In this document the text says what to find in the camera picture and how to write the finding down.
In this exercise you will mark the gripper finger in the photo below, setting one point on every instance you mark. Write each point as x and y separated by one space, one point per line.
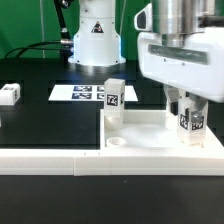
173 95
196 111

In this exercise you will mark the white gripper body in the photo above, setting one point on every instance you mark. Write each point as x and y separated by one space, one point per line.
182 45

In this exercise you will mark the white square tabletop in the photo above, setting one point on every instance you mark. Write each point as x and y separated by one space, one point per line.
145 129

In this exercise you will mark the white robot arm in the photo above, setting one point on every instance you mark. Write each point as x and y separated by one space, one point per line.
97 45

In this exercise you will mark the white L-shaped obstacle fence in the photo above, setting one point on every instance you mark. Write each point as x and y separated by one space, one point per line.
111 161

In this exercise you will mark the white sheet with AprilTags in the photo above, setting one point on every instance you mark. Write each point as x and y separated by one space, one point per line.
65 93

